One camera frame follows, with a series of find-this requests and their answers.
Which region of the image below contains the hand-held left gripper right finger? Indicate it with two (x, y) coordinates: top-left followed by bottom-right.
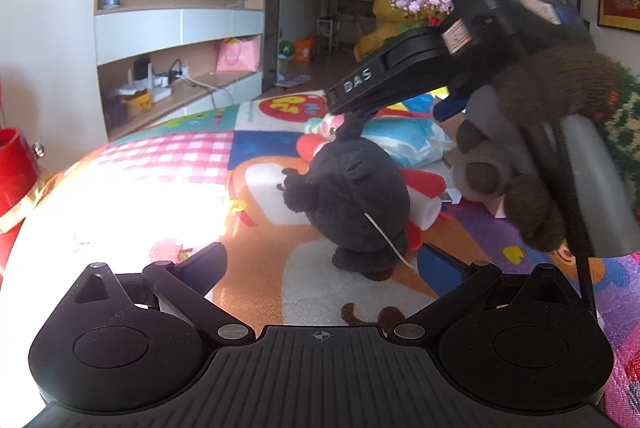
(392, 244), (576, 343)

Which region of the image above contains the potted purple orchid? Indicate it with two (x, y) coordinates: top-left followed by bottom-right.
(387, 0), (456, 29)

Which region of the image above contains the yellow shelf toy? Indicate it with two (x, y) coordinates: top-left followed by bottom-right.
(122, 91), (154, 114)

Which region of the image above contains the orange bag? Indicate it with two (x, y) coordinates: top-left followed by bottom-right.
(294, 36), (317, 62)

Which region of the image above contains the blue tissue pack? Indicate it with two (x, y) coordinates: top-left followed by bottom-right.
(367, 115), (456, 169)

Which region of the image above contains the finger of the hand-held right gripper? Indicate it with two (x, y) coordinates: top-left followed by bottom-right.
(327, 82), (453, 118)

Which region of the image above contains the pink dotted cloth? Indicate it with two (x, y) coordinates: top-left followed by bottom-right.
(602, 251), (640, 428)

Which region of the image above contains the yellow plush bear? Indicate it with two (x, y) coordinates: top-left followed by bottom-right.
(354, 0), (426, 62)

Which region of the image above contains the black plush toy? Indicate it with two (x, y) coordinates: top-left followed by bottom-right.
(282, 112), (413, 273)

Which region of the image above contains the white television cabinet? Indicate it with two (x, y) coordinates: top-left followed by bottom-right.
(94, 0), (266, 141)

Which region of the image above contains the red cartoon doll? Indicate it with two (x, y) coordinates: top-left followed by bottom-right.
(400, 168), (461, 254)

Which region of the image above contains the white chair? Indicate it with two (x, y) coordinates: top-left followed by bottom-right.
(317, 18), (341, 54)

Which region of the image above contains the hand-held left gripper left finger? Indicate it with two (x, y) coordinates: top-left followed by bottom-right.
(70, 242), (257, 343)

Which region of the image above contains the red lidded bin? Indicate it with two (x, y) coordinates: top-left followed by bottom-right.
(0, 128), (45, 234)

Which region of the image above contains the colourful cartoon play mat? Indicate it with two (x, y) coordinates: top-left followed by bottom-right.
(0, 89), (640, 414)

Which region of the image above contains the person's right hand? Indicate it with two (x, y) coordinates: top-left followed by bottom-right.
(452, 51), (630, 254)

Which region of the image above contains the pink gift bag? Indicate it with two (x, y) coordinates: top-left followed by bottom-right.
(216, 36), (262, 73)

